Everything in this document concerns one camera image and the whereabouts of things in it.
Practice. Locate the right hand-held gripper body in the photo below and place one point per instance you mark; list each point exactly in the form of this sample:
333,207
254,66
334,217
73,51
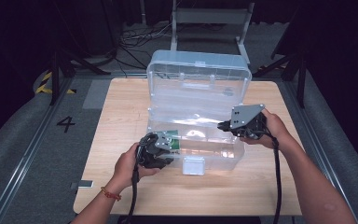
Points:
248,121

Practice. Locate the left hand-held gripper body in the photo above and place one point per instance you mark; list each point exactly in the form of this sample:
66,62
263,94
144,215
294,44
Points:
150,152

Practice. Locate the green cardboard box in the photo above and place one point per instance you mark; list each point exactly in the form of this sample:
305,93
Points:
175,143

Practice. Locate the clear plastic storage box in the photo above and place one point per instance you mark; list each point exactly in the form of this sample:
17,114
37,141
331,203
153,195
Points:
199,93

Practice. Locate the person's right hand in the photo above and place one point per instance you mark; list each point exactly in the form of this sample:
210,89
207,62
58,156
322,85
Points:
275,130

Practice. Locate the person's left hand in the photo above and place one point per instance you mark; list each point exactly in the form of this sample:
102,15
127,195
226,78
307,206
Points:
126,169

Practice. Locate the grey metal stand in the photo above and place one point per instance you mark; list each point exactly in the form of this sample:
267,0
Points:
213,15

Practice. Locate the yellow black hazard tape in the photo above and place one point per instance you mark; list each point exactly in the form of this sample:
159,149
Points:
43,90

